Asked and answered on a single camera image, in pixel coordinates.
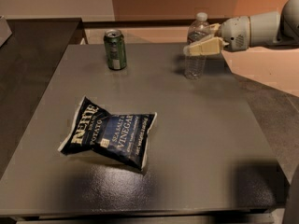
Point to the clear plastic water bottle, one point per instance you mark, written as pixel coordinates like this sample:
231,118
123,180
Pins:
195,59

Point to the blue potato chips bag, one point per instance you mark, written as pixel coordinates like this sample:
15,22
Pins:
122,137

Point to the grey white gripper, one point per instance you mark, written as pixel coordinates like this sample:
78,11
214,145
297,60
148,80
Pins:
234,33

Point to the grey object at left edge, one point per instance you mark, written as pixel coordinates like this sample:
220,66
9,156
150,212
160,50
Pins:
5,31

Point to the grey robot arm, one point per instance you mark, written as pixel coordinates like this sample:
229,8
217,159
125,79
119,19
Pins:
270,29

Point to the green soda can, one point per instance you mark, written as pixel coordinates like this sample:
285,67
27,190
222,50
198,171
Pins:
115,49

